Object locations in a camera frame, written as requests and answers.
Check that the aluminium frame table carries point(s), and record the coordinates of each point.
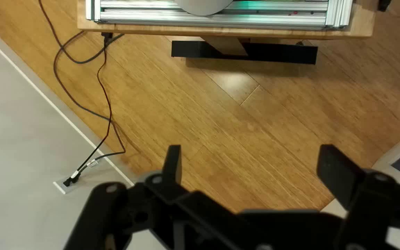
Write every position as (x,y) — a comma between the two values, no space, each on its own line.
(361,28)

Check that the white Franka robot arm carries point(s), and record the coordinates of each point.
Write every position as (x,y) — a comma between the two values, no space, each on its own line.
(204,7)

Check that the white floor outlet plate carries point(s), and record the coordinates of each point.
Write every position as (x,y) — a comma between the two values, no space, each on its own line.
(61,186)

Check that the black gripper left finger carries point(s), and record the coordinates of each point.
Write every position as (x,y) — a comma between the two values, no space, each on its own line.
(163,203)

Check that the black metal foot bar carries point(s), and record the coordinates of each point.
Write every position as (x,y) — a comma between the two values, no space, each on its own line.
(274,53)

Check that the aluminium profile base frame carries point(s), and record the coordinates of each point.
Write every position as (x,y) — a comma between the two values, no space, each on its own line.
(218,16)

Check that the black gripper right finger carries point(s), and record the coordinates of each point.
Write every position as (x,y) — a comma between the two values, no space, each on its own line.
(371,199)

